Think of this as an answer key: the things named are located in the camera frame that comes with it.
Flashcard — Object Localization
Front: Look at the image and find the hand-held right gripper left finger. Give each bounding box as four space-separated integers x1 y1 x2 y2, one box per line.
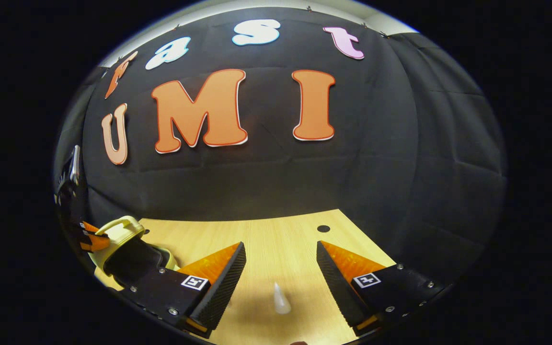
120 241 247 340

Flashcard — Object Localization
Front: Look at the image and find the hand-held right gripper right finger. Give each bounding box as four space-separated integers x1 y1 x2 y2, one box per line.
316 241 449 336

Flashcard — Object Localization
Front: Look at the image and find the pale yellow suitcase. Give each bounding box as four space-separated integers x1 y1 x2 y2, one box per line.
88 216 181 291

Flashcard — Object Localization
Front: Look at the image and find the white squeeze tube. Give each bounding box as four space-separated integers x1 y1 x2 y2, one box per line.
274 282 292 315

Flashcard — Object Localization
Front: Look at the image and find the black backdrop cloth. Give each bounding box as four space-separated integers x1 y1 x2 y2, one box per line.
55 7 507 288

